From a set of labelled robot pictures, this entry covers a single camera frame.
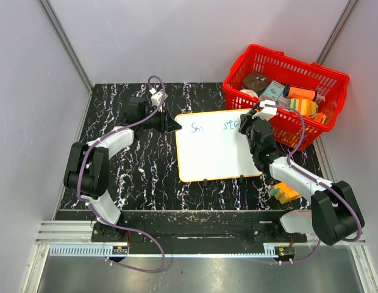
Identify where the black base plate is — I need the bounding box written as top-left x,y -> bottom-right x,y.
91,210 -> 307,245

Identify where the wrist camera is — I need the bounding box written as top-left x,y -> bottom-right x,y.
150,89 -> 168,107
253,100 -> 277,121

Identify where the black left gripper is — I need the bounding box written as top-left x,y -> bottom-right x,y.
141,106 -> 182,135

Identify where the orange sponge package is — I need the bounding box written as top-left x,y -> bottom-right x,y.
268,183 -> 300,204

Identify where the small orange box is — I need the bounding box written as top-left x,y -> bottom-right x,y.
310,112 -> 327,124

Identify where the red plastic shopping basket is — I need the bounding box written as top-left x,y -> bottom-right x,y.
223,45 -> 349,151

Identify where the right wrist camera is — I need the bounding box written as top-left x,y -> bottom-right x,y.
253,100 -> 277,121

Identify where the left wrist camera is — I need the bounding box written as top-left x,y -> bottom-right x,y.
150,89 -> 168,107

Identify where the yellow framed whiteboard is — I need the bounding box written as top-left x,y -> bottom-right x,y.
175,109 -> 262,183

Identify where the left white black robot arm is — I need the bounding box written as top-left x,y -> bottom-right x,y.
63,92 -> 182,242

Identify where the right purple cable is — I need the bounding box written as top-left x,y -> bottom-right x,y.
263,104 -> 363,265

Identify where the orange blue can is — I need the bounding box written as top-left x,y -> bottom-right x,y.
283,85 -> 317,101

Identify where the teal white box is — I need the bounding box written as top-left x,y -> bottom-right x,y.
259,81 -> 285,102

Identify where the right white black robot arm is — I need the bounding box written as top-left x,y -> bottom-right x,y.
238,109 -> 365,245

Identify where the brown round package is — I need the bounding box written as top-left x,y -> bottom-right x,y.
242,72 -> 270,92

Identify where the white round lid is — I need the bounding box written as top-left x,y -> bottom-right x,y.
240,89 -> 259,98

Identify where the yellow green sponge pack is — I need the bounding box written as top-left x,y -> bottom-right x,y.
289,98 -> 318,116

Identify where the white slotted cable duct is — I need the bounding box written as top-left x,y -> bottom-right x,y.
49,241 -> 293,258

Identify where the white blue whiteboard marker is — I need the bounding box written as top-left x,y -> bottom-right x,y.
248,103 -> 260,117

